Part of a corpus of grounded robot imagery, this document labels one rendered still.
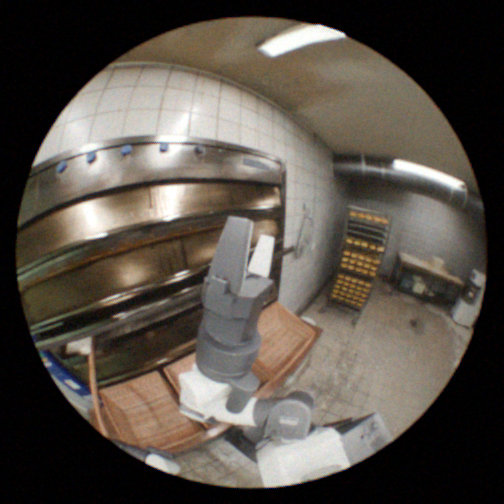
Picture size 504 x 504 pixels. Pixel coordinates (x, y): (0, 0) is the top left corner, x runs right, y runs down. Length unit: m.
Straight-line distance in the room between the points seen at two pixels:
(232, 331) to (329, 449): 0.37
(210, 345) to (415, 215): 4.65
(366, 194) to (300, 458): 4.53
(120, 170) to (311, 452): 0.99
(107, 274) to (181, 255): 0.37
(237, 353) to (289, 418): 0.25
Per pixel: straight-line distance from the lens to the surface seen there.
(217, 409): 0.48
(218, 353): 0.18
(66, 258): 0.76
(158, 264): 0.70
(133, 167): 0.69
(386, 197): 4.48
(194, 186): 0.73
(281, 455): 0.40
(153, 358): 1.06
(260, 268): 0.22
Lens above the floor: 1.79
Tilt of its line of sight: 21 degrees down
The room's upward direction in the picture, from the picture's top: straight up
